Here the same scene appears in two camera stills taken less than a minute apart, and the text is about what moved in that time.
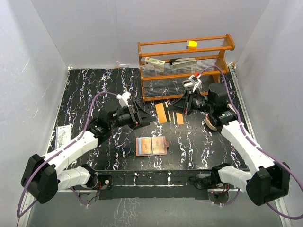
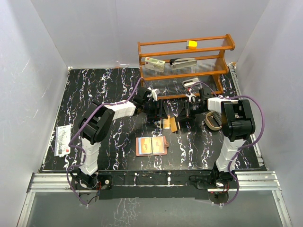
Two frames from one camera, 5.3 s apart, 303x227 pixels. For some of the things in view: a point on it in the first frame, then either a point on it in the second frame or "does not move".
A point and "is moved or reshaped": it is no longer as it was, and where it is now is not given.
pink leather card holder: x=151 y=146 does not move
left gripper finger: x=145 y=119 -> x=164 y=113
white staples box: x=152 y=64 does not move
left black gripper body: x=125 y=118 -> x=150 y=109
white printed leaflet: x=62 y=135 does not move
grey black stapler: x=179 y=63 does not move
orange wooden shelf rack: x=175 y=69 does not move
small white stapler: x=187 y=83 does not move
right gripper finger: x=180 y=106 -> x=182 y=115
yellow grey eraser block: x=191 y=44 does not move
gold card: x=161 y=113 is moved or reshaped
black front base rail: x=183 y=184 does not move
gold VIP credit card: x=157 y=144 does not move
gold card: x=179 y=117 is moved or reshaped
